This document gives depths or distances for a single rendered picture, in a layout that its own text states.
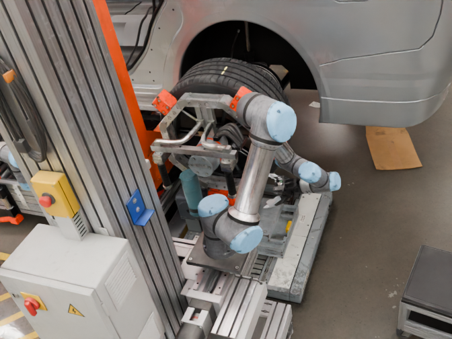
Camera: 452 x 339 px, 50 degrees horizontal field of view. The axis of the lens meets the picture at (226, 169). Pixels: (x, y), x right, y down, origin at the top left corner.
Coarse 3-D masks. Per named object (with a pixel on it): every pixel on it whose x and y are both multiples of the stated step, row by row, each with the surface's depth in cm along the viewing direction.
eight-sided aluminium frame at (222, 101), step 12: (192, 96) 228; (204, 96) 225; (216, 96) 223; (228, 96) 221; (180, 108) 230; (228, 108) 219; (168, 120) 238; (168, 132) 244; (180, 156) 256; (180, 168) 256; (204, 180) 257; (216, 180) 258; (240, 180) 252
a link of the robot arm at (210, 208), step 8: (208, 200) 179; (216, 200) 178; (224, 200) 176; (200, 208) 176; (208, 208) 175; (216, 208) 174; (224, 208) 174; (200, 216) 177; (208, 216) 174; (216, 216) 174; (208, 224) 176; (208, 232) 181
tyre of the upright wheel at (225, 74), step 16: (208, 64) 237; (224, 64) 234; (240, 64) 234; (192, 80) 229; (208, 80) 225; (224, 80) 223; (240, 80) 225; (256, 80) 229; (272, 80) 236; (176, 96) 237; (272, 96) 230; (224, 176) 261; (240, 176) 256
